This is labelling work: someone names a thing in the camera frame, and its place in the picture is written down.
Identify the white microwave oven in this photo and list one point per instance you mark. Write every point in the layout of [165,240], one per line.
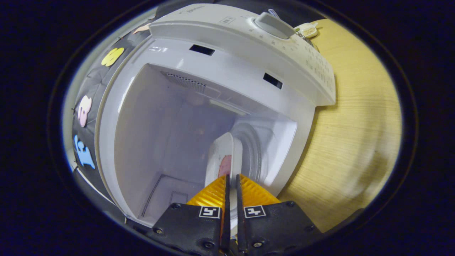
[160,124]

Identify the white divided seasoning dish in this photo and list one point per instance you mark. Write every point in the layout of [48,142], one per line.
[307,31]

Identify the white square plate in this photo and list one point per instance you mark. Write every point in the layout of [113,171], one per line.
[222,145]

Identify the glass microwave turntable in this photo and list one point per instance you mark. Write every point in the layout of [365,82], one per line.
[256,153]

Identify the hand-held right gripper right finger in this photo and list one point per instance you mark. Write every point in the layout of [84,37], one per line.
[240,227]

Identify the pink ham slice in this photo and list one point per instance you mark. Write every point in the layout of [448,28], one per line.
[225,166]

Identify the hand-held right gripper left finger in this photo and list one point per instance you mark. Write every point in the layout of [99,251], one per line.
[227,227]

